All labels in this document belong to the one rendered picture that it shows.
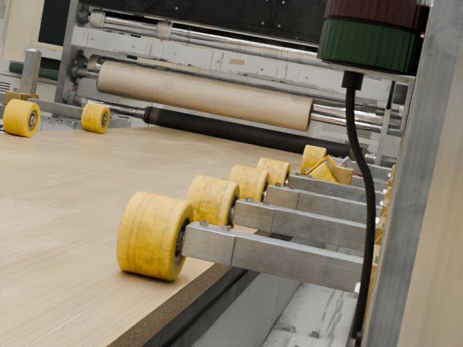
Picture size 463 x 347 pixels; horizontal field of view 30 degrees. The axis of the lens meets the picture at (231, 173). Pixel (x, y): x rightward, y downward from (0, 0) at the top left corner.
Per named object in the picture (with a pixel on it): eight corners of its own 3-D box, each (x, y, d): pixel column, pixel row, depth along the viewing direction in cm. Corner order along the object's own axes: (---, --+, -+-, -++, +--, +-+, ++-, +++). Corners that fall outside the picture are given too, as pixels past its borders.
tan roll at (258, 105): (450, 159, 310) (457, 125, 309) (453, 160, 298) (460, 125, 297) (79, 87, 336) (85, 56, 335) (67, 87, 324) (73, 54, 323)
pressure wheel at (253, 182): (271, 161, 134) (259, 191, 128) (267, 201, 139) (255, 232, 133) (235, 153, 135) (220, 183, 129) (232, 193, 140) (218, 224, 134)
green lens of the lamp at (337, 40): (415, 78, 54) (422, 43, 54) (416, 73, 48) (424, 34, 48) (320, 61, 55) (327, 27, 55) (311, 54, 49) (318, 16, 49)
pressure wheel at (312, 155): (322, 158, 226) (319, 183, 230) (328, 142, 232) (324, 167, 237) (300, 153, 227) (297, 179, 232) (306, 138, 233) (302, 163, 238)
